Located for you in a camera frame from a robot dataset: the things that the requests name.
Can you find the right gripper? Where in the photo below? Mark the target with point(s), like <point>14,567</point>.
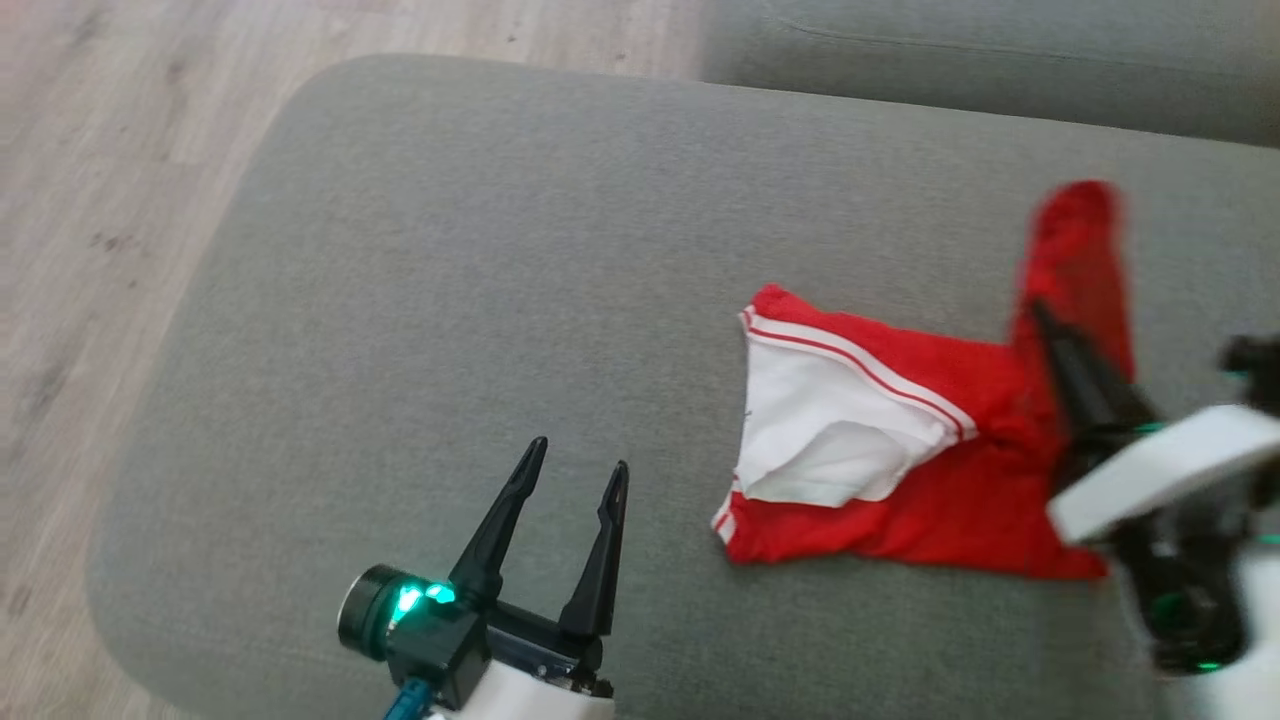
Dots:
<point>1160,470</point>

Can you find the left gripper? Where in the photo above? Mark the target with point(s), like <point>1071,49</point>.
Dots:
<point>540,670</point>

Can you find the red white basketball jersey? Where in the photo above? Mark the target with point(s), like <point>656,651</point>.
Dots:
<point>950,500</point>

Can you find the large grey sofa seat cushion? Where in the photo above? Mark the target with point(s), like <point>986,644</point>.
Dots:
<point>500,300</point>

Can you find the small grey sofa seat cushion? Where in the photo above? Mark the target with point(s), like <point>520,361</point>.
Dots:
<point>1000,40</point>

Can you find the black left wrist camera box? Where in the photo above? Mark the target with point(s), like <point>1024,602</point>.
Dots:
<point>420,620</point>

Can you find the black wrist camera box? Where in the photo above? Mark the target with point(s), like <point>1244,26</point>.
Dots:
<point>1250,365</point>
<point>420,620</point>

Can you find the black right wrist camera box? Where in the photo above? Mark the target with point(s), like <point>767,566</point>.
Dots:
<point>1250,365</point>

